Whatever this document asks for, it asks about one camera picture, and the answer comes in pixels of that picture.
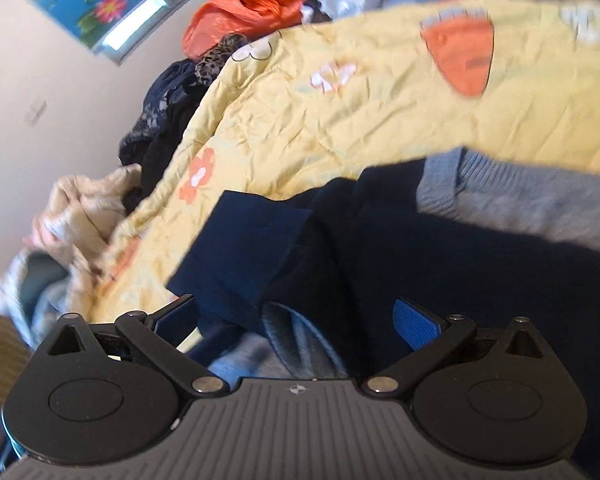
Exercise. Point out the dark clothes pile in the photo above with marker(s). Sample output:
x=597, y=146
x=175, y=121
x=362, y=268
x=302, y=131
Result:
x=165, y=120

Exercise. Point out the light blue denim garment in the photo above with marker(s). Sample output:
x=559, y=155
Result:
x=35, y=290

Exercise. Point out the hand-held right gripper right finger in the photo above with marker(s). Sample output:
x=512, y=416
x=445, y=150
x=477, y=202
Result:
x=414, y=327

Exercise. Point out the beige padded jacket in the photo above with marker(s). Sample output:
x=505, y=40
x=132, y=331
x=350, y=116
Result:
x=87, y=205

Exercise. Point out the navy and grey knit sweater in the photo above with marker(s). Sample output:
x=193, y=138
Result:
x=430, y=260

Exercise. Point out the leopard print cloth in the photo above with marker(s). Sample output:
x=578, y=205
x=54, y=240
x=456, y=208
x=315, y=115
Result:
x=215, y=62

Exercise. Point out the yellow flower print blanket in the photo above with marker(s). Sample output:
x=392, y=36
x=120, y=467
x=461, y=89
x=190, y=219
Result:
x=355, y=125

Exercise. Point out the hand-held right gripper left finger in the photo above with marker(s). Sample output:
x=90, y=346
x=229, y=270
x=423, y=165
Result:
x=176, y=319

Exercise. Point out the orange plastic bag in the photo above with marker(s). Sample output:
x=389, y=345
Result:
x=240, y=12

